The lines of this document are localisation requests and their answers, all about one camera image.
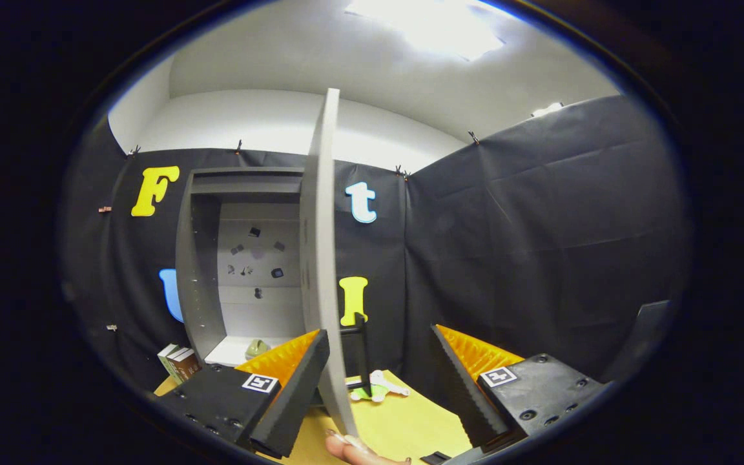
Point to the dark grey cabinet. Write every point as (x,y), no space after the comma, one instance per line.
(201,271)

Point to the black backdrop cloth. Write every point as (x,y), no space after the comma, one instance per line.
(540,226)

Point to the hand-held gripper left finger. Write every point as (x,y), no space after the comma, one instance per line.
(294,394)

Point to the green and white plush toy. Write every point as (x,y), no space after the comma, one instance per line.
(382,384)

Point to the small ceiling light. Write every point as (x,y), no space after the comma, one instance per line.
(547,109)

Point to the brown book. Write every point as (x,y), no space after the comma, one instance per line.
(190,365)
(178,363)

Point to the green book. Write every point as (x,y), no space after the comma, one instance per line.
(166,358)

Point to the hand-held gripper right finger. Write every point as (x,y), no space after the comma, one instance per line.
(465,387)

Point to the dark grey board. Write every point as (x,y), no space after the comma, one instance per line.
(640,342)

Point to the white cabinet shelf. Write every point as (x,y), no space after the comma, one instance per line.
(230,352)

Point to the long ceiling light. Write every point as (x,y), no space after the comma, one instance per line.
(430,26)

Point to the olive green mug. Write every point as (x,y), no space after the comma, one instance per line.
(256,349)

